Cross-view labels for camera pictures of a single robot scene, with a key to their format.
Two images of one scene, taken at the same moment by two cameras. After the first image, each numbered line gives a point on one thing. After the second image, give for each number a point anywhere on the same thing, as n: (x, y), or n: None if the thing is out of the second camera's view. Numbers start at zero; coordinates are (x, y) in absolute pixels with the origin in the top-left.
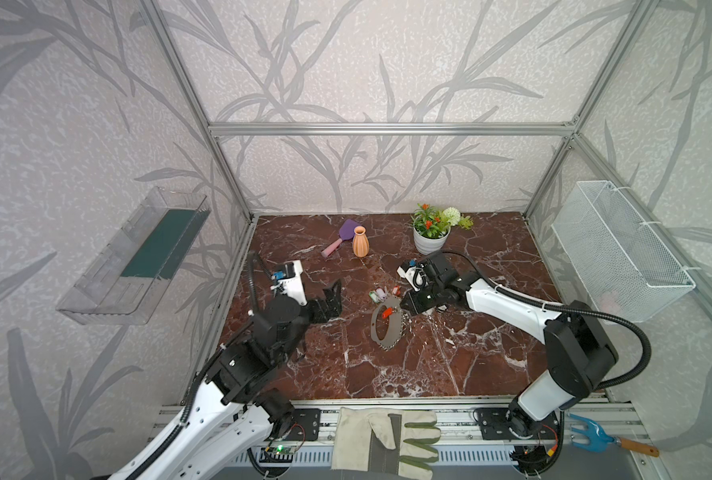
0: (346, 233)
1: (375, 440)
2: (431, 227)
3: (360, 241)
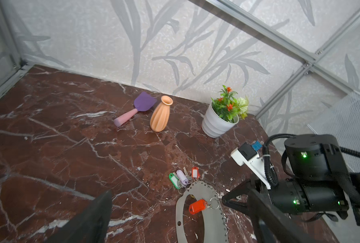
0: (143, 102)
1: None
2: (224, 113)
3: (160, 115)
